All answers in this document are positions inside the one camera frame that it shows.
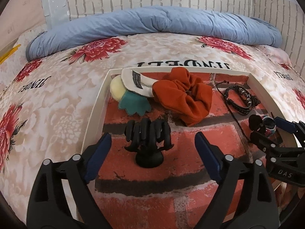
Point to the clear plastic sheet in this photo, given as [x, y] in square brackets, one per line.
[56, 12]

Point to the cream jewelry tray red lining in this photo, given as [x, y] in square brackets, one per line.
[176, 193]

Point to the pink headboard cushion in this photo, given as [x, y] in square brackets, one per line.
[18, 17]

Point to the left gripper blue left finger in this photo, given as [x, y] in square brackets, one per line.
[48, 206]

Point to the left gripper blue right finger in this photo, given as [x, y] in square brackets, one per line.
[257, 206]

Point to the orange fabric scrunchie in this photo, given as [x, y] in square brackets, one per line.
[185, 94]

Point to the black claw hair clip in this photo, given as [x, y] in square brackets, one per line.
[148, 139]

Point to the floral fleece blanket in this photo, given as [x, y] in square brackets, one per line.
[46, 105]

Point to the rolled blue quilt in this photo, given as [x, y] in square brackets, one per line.
[154, 19]

